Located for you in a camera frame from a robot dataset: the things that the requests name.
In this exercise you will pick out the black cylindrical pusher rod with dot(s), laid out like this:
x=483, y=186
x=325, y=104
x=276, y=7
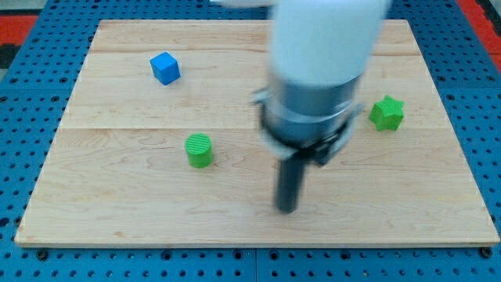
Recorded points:
x=289, y=182

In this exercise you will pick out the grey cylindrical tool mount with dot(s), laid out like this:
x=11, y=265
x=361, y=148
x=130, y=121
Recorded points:
x=311, y=123

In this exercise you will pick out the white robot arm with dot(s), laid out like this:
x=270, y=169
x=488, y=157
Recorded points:
x=318, y=51

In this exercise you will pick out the green star block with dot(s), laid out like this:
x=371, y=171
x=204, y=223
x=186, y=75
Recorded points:
x=387, y=114

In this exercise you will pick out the green cylinder block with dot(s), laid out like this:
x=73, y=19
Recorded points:
x=199, y=152

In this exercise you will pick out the wooden board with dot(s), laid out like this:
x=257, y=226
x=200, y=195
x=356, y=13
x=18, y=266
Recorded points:
x=117, y=174

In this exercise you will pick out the blue cube block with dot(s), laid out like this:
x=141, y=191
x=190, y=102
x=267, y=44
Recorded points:
x=165, y=68

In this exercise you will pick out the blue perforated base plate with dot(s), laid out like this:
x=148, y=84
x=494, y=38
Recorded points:
x=37, y=86

